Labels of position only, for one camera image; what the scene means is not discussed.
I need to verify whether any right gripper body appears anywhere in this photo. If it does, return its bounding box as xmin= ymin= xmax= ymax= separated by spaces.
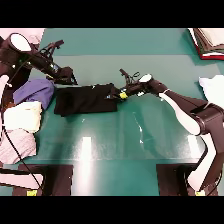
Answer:
xmin=114 ymin=84 xmax=143 ymax=101

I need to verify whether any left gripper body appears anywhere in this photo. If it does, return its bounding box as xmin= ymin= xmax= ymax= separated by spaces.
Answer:
xmin=52 ymin=66 xmax=79 ymax=86

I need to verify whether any black garment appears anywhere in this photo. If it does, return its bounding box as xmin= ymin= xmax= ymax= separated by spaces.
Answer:
xmin=53 ymin=83 xmax=120 ymax=118

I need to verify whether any purple garment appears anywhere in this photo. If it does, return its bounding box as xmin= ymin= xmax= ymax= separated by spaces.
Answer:
xmin=12 ymin=78 xmax=56 ymax=111

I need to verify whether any cream garment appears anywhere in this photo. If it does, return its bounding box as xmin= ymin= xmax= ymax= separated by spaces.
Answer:
xmin=2 ymin=100 xmax=43 ymax=134

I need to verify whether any red garment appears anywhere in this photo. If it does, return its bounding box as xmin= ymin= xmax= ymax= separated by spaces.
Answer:
xmin=187 ymin=27 xmax=224 ymax=62

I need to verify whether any white garment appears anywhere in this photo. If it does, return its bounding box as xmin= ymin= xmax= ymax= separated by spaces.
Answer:
xmin=199 ymin=27 xmax=224 ymax=47
xmin=198 ymin=74 xmax=224 ymax=110

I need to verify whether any pale pink garment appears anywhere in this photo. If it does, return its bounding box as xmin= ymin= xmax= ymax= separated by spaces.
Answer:
xmin=0 ymin=128 xmax=38 ymax=165

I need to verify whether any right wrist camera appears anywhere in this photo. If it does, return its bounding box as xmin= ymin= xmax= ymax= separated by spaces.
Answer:
xmin=118 ymin=68 xmax=141 ymax=85

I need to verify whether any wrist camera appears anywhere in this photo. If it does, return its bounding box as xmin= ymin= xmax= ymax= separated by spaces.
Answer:
xmin=118 ymin=68 xmax=141 ymax=85
xmin=39 ymin=39 xmax=65 ymax=60

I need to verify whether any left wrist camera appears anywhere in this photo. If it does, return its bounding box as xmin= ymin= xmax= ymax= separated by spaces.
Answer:
xmin=39 ymin=39 xmax=65 ymax=60

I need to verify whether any black cable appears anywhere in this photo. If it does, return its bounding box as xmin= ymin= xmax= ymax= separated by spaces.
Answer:
xmin=0 ymin=99 xmax=44 ymax=197
xmin=185 ymin=143 xmax=210 ymax=183

